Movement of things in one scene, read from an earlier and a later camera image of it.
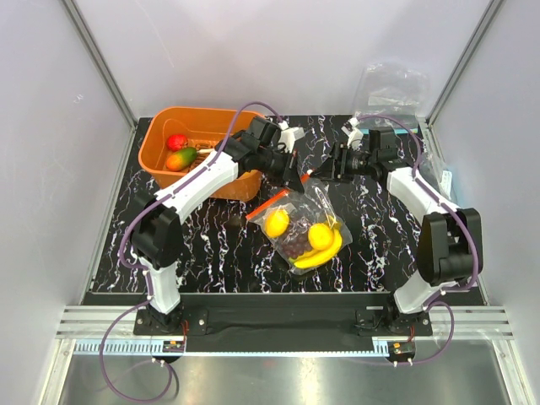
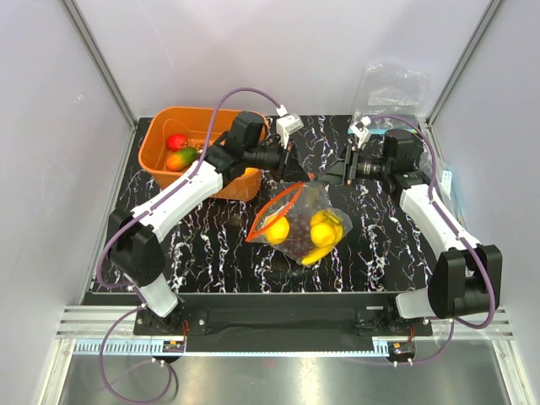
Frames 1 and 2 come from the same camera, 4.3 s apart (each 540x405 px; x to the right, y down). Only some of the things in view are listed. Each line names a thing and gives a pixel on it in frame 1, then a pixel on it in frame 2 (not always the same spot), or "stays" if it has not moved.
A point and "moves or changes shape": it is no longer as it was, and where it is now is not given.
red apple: (176, 142) stays
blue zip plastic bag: (391, 97) stays
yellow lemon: (277, 223) moves or changes shape
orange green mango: (181, 159) stays
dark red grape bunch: (296, 240) stays
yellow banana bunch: (318, 256) to (327, 217)
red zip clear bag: (306, 225) moves or changes shape
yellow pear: (321, 236) stays
